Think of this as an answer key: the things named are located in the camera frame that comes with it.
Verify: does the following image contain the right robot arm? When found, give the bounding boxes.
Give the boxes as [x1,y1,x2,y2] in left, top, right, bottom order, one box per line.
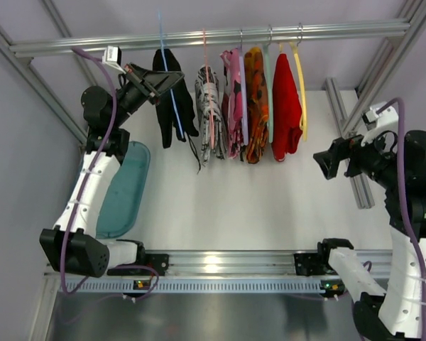
[313,130,426,340]

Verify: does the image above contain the teal plastic bin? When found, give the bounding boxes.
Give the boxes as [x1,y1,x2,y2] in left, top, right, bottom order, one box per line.
[96,141,151,239]

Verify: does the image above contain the aluminium hanging rail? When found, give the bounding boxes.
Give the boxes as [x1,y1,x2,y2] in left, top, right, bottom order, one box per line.
[9,18,410,58]

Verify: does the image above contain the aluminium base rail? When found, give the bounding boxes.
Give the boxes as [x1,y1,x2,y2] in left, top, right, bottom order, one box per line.
[44,249,393,277]

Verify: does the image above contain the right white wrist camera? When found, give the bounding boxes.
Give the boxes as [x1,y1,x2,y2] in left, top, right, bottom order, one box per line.
[361,102,398,146]

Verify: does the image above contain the mint green hanger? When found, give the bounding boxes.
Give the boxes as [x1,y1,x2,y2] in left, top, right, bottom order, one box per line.
[263,25,273,144]

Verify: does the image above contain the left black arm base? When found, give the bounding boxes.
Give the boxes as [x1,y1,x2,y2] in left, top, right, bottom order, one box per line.
[138,253,170,276]

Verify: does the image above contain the orange patterned garment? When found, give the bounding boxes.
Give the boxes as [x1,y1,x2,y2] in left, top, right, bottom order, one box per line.
[244,47,269,164]

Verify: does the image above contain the pink patterned garment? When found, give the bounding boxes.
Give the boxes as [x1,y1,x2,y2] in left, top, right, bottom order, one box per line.
[220,48,244,159]

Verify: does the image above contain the black white patterned garment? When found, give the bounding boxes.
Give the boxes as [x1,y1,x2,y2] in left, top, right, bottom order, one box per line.
[195,65,227,166]

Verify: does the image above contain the yellow hanger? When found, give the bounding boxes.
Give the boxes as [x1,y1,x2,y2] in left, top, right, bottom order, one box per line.
[288,23,308,142]

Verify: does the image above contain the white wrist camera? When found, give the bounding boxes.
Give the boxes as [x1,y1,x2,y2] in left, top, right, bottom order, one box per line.
[361,102,398,146]
[102,45,125,73]

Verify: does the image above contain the black trousers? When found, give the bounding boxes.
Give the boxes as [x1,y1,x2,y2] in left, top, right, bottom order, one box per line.
[152,48,202,175]

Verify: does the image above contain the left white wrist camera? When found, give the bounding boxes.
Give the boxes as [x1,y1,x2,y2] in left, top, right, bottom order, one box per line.
[102,45,125,73]

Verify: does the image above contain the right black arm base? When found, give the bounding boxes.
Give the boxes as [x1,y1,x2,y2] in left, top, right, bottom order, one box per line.
[294,253,334,276]

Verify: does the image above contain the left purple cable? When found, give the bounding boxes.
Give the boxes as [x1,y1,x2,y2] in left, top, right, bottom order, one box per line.
[58,48,160,296]

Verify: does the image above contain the aluminium frame post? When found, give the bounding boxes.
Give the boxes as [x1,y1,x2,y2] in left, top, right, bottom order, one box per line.
[322,0,426,210]
[0,1,96,132]

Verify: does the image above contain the red garment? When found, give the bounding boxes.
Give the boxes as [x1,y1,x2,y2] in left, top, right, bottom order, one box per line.
[271,53,302,162]

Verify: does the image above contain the grey slotted cable duct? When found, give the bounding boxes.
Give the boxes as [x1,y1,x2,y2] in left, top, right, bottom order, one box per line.
[76,278,331,294]

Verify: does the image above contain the blue hanger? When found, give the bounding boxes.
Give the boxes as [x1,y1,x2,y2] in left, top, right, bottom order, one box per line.
[157,9,186,139]

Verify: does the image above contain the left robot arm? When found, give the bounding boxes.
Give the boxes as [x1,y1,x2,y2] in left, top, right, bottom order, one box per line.
[39,63,184,278]

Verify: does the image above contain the left aluminium frame post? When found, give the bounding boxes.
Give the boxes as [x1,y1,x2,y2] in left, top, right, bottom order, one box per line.
[0,1,96,132]

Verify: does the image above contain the lilac hanger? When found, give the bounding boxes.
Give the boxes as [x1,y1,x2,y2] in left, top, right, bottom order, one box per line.
[239,30,249,146]

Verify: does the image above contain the pink hanger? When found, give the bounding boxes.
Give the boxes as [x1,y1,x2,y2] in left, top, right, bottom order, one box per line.
[202,28,214,149]

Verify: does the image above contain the right aluminium frame post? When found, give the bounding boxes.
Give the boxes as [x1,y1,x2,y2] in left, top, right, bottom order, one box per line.
[322,0,426,210]

